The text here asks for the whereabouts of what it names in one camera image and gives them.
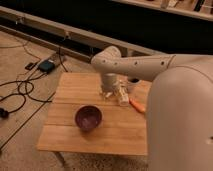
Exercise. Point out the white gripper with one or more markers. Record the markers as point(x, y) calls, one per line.
point(109, 84)

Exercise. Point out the white plastic bottle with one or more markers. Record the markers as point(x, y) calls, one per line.
point(123, 98)

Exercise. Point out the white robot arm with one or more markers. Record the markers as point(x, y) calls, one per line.
point(179, 113)

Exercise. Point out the white cup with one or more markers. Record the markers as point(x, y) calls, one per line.
point(131, 84)

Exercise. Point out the orange carrot toy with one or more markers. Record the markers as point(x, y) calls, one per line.
point(139, 107)

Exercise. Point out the purple bowl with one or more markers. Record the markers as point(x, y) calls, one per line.
point(88, 118)

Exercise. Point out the wooden table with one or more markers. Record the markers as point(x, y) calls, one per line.
point(122, 130)

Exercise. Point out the dark power adapter box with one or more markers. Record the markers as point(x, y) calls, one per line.
point(46, 66)

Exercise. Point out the small black device on floor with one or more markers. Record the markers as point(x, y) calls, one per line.
point(30, 66)

